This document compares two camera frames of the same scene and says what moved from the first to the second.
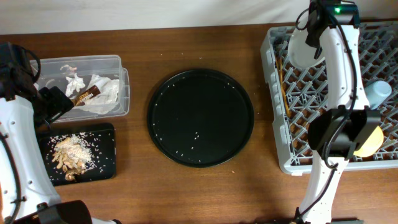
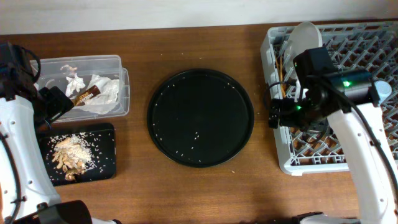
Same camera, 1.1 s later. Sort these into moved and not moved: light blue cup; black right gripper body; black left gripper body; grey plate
Moved: black right gripper body; grey plate
Not moved: light blue cup; black left gripper body
